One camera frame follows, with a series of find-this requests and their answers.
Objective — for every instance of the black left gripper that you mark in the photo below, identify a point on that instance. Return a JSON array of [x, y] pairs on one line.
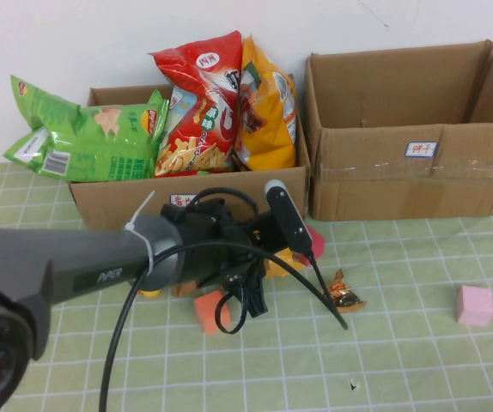
[[246, 244]]

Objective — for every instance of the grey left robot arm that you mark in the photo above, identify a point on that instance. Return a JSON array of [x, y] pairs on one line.
[[57, 257]]

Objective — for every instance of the red fries snack bag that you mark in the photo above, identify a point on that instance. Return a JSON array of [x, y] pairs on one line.
[[203, 86]]

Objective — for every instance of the orange foam cube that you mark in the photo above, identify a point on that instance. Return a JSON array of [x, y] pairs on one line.
[[207, 315]]

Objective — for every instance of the red foam cube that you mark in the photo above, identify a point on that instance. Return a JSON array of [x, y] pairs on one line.
[[317, 242]]

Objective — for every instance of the small brown candy wrapper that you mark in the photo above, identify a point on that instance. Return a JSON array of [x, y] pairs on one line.
[[345, 298]]

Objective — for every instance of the yellow rubber duck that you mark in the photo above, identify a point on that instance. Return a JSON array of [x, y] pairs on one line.
[[150, 294]]

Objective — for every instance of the white label red writing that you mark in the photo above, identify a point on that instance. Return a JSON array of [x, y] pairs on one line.
[[180, 199], [421, 149]]

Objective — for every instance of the white zip tie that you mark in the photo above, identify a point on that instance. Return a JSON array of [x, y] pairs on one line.
[[140, 211]]

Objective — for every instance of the yellow chip bag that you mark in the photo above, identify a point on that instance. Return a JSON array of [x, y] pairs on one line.
[[268, 141]]

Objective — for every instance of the plain cardboard box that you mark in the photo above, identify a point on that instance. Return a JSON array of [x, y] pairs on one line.
[[379, 193]]

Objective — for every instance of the cardboard box with printed text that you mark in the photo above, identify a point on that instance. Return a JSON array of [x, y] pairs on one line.
[[109, 206]]

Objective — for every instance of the pink foam cube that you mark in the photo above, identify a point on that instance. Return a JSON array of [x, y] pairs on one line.
[[474, 304]]

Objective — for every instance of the green chip bag with barcode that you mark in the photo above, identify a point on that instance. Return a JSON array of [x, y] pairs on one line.
[[100, 146]]

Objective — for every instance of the crumpled green chip bag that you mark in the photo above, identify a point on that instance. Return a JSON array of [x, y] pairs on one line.
[[36, 103]]

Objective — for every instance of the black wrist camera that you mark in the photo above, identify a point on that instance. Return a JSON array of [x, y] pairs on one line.
[[289, 219]]

